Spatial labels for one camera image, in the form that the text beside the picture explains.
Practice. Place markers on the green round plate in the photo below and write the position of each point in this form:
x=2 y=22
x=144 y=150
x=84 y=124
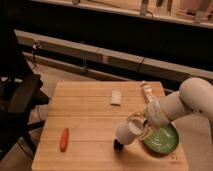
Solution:
x=163 y=141

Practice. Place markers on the black chair frame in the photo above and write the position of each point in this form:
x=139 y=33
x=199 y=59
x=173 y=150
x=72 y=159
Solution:
x=20 y=92

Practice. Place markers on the orange toy carrot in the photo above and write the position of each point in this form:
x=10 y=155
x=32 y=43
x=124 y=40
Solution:
x=64 y=140

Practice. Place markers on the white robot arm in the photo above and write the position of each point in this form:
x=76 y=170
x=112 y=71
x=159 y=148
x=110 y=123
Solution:
x=195 y=95

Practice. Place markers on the white tube on table edge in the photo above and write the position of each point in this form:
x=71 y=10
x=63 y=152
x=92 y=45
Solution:
x=148 y=93

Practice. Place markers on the white eraser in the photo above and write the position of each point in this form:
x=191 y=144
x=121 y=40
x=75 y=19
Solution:
x=116 y=97

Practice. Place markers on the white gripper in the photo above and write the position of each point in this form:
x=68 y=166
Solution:
x=135 y=127

